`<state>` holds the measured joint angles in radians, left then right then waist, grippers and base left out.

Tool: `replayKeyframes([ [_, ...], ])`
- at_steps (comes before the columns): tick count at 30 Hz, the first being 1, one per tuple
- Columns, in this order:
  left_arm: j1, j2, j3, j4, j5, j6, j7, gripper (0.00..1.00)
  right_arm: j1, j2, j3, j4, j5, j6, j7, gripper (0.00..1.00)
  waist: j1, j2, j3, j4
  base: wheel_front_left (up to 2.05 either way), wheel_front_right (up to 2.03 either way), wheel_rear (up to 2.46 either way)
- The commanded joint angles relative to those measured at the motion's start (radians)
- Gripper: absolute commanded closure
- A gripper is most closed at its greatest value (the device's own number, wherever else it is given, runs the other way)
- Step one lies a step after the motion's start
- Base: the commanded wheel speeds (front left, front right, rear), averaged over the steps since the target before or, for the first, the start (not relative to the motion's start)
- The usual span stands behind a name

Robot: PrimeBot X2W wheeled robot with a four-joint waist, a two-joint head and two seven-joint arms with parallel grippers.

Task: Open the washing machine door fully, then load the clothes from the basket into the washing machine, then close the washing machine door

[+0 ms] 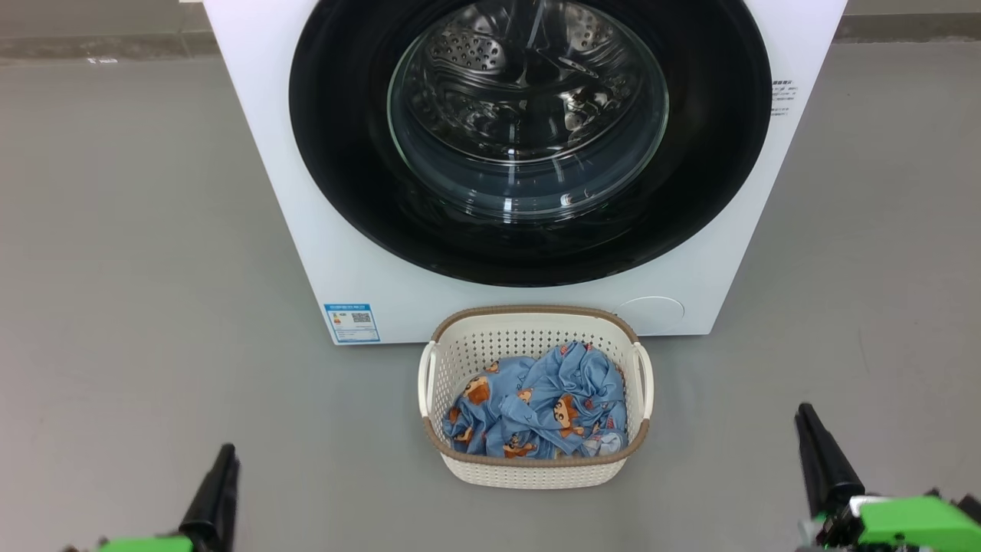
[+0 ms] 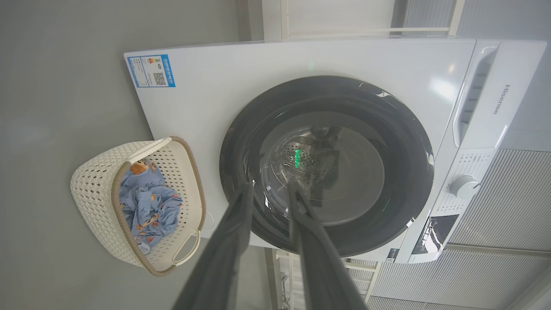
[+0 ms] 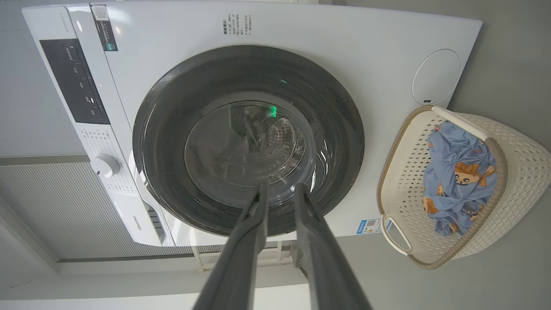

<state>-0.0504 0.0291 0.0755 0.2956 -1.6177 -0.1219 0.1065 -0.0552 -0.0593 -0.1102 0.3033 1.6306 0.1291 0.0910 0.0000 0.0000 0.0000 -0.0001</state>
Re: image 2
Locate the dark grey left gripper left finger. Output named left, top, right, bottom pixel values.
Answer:
left=172, top=184, right=254, bottom=310

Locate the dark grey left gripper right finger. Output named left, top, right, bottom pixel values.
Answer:
left=288, top=183, right=366, bottom=310

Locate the blue cartoon print garment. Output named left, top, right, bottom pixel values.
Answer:
left=119, top=185, right=183, bottom=254
left=121, top=158, right=166, bottom=190

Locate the dark round washer door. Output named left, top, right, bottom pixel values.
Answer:
left=220, top=76, right=434, bottom=257

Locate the white washing machine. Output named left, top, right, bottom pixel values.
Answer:
left=124, top=38, right=547, bottom=264

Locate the cream perforated laundry basket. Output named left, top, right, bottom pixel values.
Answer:
left=70, top=136, right=206, bottom=277

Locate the white control knob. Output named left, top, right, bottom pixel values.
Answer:
left=450, top=175, right=480, bottom=200

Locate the blue energy label sticker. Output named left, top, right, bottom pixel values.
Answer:
left=127, top=54, right=176, bottom=88

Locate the white detergent drawer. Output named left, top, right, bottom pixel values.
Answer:
left=452, top=41, right=547, bottom=150

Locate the white window frame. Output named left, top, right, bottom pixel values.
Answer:
left=263, top=0, right=465, bottom=41

